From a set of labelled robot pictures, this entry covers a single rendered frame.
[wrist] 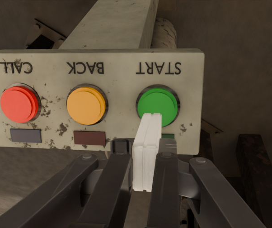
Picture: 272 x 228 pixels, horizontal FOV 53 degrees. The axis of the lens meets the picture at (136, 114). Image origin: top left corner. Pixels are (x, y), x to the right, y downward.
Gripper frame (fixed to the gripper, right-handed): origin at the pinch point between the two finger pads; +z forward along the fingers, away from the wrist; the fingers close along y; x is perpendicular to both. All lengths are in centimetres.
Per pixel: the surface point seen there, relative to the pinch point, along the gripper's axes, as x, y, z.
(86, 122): -1.1, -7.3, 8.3
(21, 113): -0.3, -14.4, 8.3
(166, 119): -0.6, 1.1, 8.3
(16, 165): -53, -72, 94
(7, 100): 1.1, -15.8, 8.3
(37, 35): 7, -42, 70
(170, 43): 5, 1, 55
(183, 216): -76, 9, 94
